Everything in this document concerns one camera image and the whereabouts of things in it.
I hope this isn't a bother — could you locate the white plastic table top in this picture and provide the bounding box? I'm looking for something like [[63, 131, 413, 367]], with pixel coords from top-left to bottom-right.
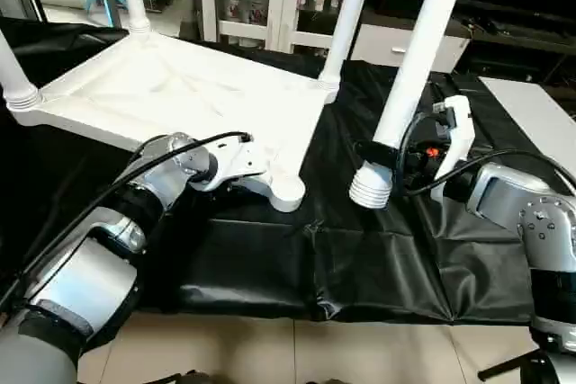
[[7, 30, 345, 215]]

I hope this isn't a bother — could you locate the white drawer unit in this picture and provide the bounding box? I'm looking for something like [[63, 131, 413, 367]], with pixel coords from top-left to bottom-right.
[[349, 22, 453, 72]]

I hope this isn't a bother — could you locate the black work mat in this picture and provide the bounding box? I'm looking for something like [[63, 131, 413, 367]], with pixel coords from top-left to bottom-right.
[[0, 15, 576, 326]]

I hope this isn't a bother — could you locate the black tripod leg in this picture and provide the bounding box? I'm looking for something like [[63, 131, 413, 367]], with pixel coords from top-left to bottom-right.
[[477, 348, 543, 381]]

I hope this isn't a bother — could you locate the teal stand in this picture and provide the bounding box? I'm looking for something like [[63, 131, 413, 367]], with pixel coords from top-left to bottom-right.
[[85, 0, 120, 27]]

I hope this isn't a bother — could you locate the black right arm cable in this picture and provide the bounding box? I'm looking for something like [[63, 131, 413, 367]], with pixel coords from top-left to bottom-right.
[[394, 112, 576, 200]]

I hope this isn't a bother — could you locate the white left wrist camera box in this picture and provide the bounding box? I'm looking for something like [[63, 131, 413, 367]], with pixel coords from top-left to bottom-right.
[[193, 136, 273, 194]]

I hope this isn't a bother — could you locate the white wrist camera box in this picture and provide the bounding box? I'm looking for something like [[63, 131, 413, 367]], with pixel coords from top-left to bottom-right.
[[430, 94, 476, 204], [193, 136, 273, 194]]

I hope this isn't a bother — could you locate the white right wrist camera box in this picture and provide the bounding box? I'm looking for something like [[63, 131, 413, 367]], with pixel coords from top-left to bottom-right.
[[430, 94, 476, 204]]

